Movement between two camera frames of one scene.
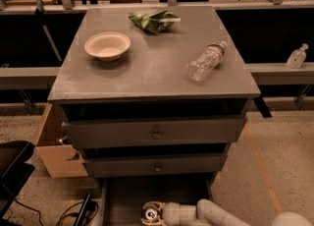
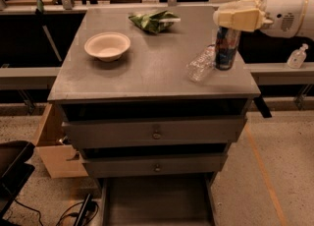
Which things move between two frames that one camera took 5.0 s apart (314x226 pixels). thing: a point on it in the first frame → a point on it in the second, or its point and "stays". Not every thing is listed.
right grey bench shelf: (281, 74) stays
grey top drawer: (153, 124) stays
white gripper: (171, 212) → (283, 15)
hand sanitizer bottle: (295, 59) stays
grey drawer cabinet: (151, 92) stays
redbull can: (151, 213) → (226, 47)
